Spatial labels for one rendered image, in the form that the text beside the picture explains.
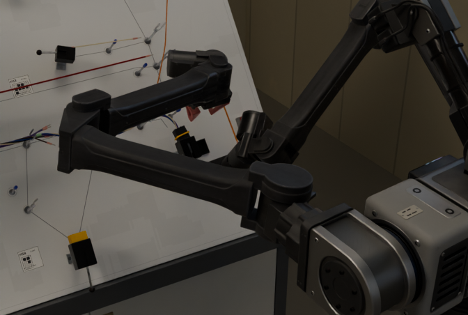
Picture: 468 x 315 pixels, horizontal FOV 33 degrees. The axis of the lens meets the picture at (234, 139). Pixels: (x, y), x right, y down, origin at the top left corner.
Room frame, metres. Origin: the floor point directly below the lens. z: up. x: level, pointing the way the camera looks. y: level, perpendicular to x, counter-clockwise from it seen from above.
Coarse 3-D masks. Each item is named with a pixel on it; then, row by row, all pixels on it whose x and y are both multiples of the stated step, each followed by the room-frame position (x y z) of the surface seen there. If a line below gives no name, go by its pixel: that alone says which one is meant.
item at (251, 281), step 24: (240, 264) 1.68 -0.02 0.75; (264, 264) 1.72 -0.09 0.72; (168, 288) 1.58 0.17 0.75; (192, 288) 1.61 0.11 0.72; (216, 288) 1.64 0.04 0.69; (240, 288) 1.68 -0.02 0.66; (264, 288) 1.72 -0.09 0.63; (96, 312) 1.48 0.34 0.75; (120, 312) 1.51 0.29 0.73; (144, 312) 1.54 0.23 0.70; (168, 312) 1.58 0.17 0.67; (192, 312) 1.61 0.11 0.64; (216, 312) 1.64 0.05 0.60; (240, 312) 1.68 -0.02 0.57; (264, 312) 1.72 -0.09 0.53
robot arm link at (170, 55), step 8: (168, 56) 1.56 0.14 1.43; (176, 56) 1.53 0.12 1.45; (184, 56) 1.53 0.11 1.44; (192, 56) 1.53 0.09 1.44; (216, 56) 1.51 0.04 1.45; (224, 56) 1.52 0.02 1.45; (168, 64) 1.54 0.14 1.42; (176, 64) 1.50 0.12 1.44; (184, 64) 1.51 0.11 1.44; (192, 64) 1.51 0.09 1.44; (216, 64) 1.47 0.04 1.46; (224, 64) 1.47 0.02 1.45; (168, 72) 1.52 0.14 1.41; (176, 72) 1.50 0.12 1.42; (184, 72) 1.50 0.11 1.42
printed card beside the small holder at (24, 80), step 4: (24, 76) 1.75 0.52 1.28; (28, 76) 1.75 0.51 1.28; (8, 80) 1.73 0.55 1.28; (12, 80) 1.73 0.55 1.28; (16, 80) 1.74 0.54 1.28; (20, 80) 1.74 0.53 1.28; (24, 80) 1.74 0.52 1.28; (28, 80) 1.75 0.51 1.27; (12, 84) 1.73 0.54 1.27; (16, 84) 1.73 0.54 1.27; (20, 84) 1.73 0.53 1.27; (24, 84) 1.74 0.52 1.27; (28, 84) 1.74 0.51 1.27; (12, 88) 1.72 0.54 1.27; (24, 88) 1.73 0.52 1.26; (28, 88) 1.73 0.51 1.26; (32, 88) 1.74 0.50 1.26; (16, 92) 1.72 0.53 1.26; (20, 92) 1.72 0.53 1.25; (24, 92) 1.72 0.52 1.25; (28, 92) 1.73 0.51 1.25; (32, 92) 1.73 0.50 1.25; (16, 96) 1.71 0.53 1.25; (20, 96) 1.71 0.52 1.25
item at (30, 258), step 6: (36, 246) 1.48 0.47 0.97; (18, 252) 1.45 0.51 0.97; (24, 252) 1.46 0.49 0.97; (30, 252) 1.46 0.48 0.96; (36, 252) 1.47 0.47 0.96; (24, 258) 1.45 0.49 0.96; (30, 258) 1.45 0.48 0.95; (36, 258) 1.46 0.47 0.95; (24, 264) 1.44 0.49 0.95; (30, 264) 1.44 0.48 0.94; (36, 264) 1.45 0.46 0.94; (42, 264) 1.45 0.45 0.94; (24, 270) 1.43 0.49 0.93
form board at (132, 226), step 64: (0, 0) 1.86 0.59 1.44; (64, 0) 1.92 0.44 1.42; (128, 0) 1.98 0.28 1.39; (192, 0) 2.05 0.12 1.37; (0, 64) 1.75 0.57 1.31; (128, 64) 1.86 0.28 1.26; (0, 128) 1.64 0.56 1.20; (192, 128) 1.80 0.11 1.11; (0, 192) 1.54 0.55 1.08; (64, 192) 1.58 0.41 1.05; (128, 192) 1.63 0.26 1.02; (0, 256) 1.44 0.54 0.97; (64, 256) 1.48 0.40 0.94; (128, 256) 1.52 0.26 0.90
